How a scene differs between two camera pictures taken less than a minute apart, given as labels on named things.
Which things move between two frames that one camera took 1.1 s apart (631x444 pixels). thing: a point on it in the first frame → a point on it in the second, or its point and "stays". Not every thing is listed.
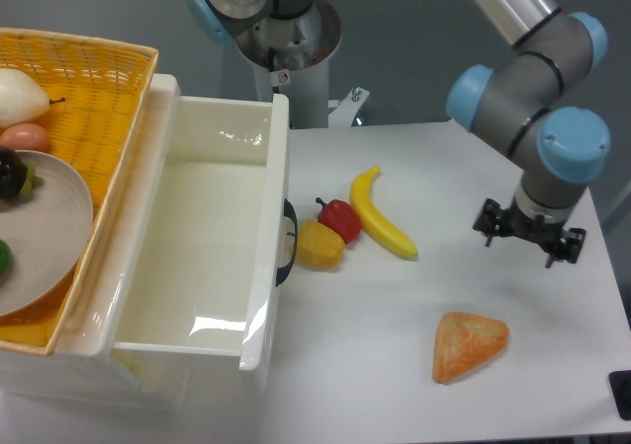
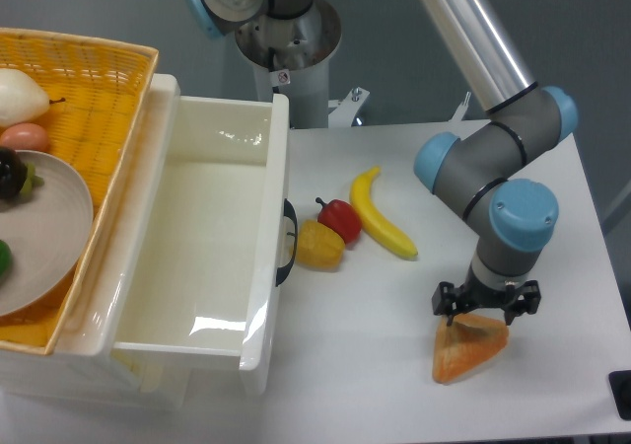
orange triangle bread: x=462 y=341 stays
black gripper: x=493 y=220 → x=448 y=300
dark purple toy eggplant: x=16 y=176 stays
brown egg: x=25 y=136 stays
